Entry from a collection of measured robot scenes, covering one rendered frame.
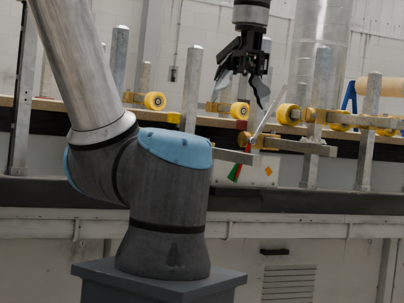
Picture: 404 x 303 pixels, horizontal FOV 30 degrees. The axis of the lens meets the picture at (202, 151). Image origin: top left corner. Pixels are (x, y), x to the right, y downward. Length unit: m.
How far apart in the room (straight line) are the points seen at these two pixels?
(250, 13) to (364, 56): 10.28
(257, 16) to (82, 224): 0.76
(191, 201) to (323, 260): 1.61
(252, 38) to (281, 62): 9.30
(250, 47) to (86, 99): 0.50
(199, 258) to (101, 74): 0.41
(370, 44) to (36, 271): 10.20
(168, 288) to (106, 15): 8.61
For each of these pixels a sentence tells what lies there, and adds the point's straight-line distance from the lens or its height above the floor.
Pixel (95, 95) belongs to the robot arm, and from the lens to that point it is 1.50.
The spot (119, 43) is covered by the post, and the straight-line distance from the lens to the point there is 2.11.
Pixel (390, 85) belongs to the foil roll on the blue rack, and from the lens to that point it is 9.59.
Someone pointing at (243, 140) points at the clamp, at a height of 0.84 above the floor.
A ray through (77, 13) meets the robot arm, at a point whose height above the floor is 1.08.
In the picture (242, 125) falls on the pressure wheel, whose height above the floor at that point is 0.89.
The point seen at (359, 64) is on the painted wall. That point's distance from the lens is 12.03.
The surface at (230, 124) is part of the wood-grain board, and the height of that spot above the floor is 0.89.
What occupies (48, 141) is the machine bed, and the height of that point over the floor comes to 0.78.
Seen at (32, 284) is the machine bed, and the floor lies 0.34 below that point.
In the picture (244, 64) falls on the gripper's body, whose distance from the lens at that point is 1.82.
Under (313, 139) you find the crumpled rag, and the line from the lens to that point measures 2.20.
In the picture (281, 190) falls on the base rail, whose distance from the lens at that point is 2.43.
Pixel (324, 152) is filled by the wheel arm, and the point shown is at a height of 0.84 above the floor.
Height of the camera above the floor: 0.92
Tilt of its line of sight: 3 degrees down
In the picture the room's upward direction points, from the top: 6 degrees clockwise
